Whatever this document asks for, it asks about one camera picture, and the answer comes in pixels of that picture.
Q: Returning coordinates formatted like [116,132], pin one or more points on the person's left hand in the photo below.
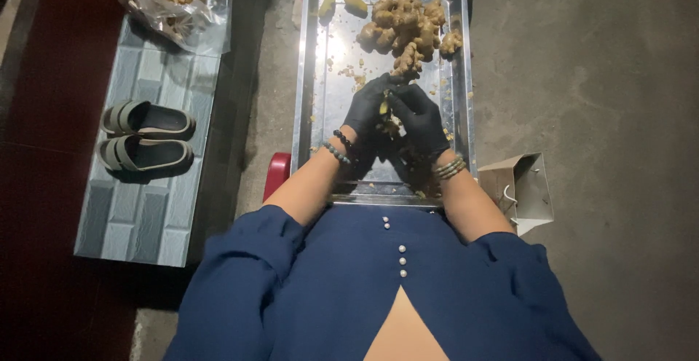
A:
[365,110]

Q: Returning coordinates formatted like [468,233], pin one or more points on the person's right hand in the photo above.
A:
[419,118]

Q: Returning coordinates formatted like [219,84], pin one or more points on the person's left fingers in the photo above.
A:
[389,81]

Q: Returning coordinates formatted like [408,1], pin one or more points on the person's right fingers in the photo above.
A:
[400,101]

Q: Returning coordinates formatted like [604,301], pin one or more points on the small ginger piece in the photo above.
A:
[384,107]

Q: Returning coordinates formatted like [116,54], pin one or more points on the steel tray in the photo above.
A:
[333,77]

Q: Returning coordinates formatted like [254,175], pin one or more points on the pile of ginger roots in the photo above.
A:
[408,27]

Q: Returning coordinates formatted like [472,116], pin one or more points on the peeled yellow ginger piece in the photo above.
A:
[327,1]
[356,4]

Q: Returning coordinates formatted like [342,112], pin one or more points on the red plastic stool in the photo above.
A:
[277,174]

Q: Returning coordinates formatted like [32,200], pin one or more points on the white paper bag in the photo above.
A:
[519,189]

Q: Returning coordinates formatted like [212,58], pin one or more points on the person's blue blouse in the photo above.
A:
[377,290]

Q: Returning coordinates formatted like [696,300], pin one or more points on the clear plastic bag of ginger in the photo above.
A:
[180,6]

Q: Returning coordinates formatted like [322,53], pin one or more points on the grey slide sandal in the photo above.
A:
[143,153]
[147,119]

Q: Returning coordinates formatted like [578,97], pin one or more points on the grey tile-pattern mat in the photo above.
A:
[147,153]

